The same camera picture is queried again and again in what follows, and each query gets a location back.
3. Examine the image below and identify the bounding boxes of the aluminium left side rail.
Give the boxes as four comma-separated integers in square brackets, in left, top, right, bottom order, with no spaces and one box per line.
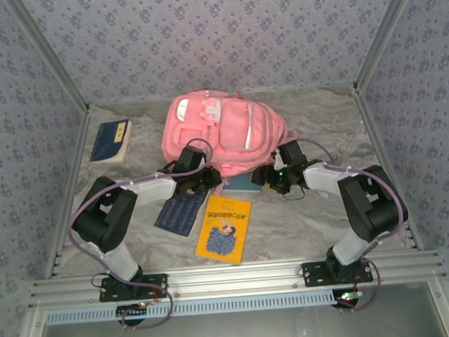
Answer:
[33,104,102,281]

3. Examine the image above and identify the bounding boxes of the controller board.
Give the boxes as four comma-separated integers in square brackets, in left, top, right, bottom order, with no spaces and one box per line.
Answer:
[115,302,149,320]
[332,288,365,309]

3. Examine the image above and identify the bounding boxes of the pink backpack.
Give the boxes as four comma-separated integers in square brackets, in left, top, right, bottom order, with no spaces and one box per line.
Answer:
[157,81,303,184]

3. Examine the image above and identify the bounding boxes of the aluminium rear rail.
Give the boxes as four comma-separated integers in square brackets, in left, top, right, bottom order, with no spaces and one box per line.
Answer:
[88,82,355,108]

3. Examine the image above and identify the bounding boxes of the light blue slotted cable duct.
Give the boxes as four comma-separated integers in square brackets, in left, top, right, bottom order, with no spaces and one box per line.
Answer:
[44,288,343,327]

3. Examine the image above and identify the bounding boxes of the aluminium left corner post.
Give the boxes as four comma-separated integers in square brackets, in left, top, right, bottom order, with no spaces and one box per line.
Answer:
[4,0,91,119]

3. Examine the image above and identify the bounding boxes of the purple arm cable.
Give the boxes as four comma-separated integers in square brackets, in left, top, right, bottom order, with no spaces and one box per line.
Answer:
[298,131,414,316]
[61,137,225,335]

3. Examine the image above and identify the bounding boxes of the thick blue book yellow label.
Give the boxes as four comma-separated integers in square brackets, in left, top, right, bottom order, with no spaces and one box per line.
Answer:
[86,118,136,165]

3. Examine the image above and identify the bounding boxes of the teal notebook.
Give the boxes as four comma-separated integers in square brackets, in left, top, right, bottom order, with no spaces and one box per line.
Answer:
[224,172,264,196]

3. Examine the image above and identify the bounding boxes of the left controller board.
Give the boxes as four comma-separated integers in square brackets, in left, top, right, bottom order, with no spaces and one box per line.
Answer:
[115,302,149,320]

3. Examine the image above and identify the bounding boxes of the right controller board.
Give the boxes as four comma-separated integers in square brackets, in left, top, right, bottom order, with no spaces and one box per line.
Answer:
[332,288,365,309]

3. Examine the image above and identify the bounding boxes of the thin dark blue booklet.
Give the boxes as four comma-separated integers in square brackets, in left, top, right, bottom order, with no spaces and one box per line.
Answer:
[151,188,213,242]

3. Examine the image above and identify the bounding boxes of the aluminium right corner post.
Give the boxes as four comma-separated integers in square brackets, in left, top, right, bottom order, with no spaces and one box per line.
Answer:
[346,0,434,95]

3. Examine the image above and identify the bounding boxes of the aluminium corner post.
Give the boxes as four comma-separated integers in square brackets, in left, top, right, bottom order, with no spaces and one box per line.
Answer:
[4,0,91,119]
[346,0,434,95]

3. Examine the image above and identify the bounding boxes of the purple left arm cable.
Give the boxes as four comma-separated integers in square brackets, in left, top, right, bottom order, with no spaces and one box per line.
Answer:
[61,137,225,335]

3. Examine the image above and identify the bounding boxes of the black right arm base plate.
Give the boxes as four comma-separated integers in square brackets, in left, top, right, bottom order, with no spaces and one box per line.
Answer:
[301,257,374,289]

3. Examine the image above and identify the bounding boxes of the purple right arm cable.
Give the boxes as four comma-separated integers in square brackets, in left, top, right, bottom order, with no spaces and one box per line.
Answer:
[298,131,414,316]

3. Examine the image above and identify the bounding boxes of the aluminium right side rail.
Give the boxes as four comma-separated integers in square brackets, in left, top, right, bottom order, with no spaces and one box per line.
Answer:
[352,82,424,254]

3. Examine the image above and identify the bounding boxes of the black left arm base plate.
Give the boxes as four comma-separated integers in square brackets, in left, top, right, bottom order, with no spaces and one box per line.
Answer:
[97,272,171,303]

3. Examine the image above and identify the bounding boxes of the aluminium mounting rail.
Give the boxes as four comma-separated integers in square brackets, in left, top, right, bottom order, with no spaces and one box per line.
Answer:
[25,249,447,309]

